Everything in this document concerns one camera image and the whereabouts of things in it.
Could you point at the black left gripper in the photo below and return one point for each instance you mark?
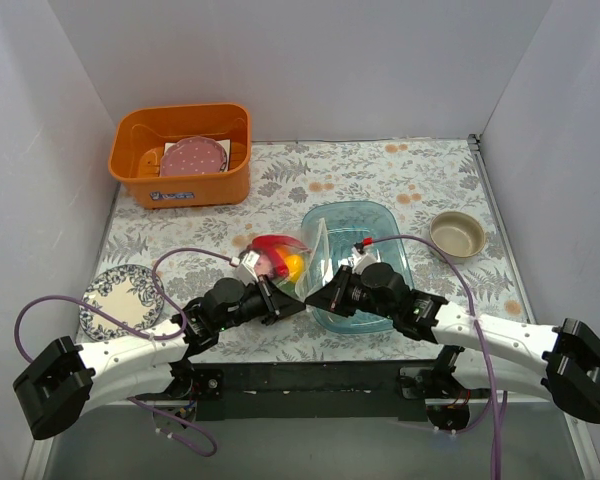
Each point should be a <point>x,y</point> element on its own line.
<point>268,301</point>

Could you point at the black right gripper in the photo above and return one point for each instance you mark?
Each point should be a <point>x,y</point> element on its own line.
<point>341,289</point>

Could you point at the clear zip top bag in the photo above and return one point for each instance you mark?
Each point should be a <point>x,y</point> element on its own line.
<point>251,264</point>

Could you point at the yellow lemon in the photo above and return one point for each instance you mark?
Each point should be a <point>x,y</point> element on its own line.
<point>296,266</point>

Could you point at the red chili pepper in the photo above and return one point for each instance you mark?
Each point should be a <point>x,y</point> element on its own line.
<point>276,248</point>

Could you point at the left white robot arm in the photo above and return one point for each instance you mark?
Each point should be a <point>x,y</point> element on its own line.
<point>67,380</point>

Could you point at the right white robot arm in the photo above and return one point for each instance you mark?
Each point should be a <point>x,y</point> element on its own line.
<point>556,363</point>

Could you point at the floral tablecloth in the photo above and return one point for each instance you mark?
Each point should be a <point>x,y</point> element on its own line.
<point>414,179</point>

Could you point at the beige ceramic bowl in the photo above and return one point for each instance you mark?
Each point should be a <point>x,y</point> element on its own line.
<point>458,235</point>

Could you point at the blue patterned plate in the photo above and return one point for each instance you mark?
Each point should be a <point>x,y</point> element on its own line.
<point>125,292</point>

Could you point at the pink dotted plate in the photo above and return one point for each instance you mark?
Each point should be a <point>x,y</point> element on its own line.
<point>194,156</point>

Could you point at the orange plastic basket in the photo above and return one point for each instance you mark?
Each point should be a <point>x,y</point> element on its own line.
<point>139,145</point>

